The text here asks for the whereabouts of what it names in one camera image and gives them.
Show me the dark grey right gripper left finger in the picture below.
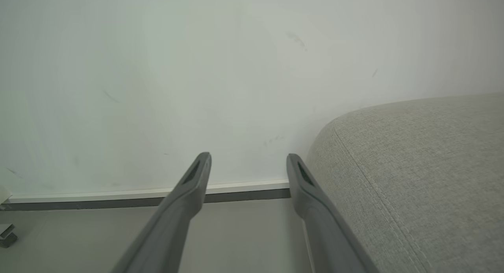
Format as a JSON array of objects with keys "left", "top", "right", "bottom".
[{"left": 111, "top": 152, "right": 212, "bottom": 273}]

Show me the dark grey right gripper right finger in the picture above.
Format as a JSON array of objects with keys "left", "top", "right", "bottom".
[{"left": 286, "top": 153, "right": 380, "bottom": 273}]

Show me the white and grey baseboard strip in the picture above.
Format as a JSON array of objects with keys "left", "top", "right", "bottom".
[{"left": 2, "top": 179, "right": 292, "bottom": 211}]

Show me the light grey fabric sofa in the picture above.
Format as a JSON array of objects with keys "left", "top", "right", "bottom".
[{"left": 305, "top": 93, "right": 504, "bottom": 273}]

